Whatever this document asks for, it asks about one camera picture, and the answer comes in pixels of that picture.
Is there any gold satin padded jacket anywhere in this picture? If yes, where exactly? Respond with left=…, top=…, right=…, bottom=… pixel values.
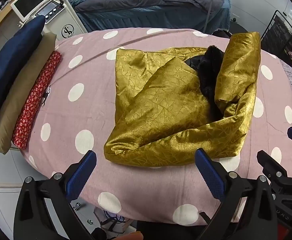
left=104, top=33, right=260, bottom=167

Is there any black metal shelf cart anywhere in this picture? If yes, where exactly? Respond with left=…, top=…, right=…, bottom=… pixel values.
left=261, top=10, right=292, bottom=67

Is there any red floral folded cloth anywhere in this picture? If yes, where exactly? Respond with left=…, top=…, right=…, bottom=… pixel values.
left=12, top=51, right=62, bottom=150

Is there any tan pillow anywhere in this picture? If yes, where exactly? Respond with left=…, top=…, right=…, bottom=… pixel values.
left=0, top=32, right=57, bottom=154

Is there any navy blue pillow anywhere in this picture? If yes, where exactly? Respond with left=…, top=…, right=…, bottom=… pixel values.
left=0, top=16, right=45, bottom=109

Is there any white machine with panel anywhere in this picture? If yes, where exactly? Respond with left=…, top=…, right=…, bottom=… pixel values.
left=32, top=0, right=87, bottom=41

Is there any white framed monitor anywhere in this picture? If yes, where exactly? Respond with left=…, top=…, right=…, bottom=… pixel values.
left=10, top=0, right=53, bottom=23

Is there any grey blue massage bed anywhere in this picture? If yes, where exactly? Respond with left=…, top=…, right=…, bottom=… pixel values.
left=68, top=0, right=231, bottom=34

